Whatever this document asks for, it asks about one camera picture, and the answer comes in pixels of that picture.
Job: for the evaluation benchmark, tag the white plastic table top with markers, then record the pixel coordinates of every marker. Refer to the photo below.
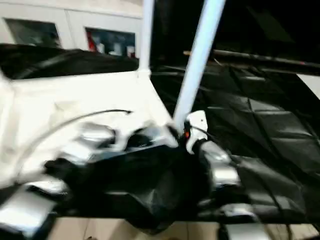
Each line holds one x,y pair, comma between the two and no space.
60,105

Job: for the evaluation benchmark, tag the white flat panel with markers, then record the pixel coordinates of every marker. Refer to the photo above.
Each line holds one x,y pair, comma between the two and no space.
311,85

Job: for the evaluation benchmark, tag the white plastic table leg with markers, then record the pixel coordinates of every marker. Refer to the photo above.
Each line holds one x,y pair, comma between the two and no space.
146,35
197,60

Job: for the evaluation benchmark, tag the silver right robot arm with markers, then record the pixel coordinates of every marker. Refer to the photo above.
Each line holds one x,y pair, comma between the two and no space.
220,165

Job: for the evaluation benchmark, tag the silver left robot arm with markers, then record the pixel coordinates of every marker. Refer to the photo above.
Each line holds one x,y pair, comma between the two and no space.
75,150

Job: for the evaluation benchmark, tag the black metal rod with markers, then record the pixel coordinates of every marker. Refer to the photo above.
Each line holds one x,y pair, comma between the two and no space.
260,57

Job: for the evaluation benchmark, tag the black plastic mat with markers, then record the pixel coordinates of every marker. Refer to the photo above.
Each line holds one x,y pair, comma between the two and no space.
270,125

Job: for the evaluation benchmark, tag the white glass-door cabinet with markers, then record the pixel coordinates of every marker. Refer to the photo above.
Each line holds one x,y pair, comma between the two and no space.
65,22

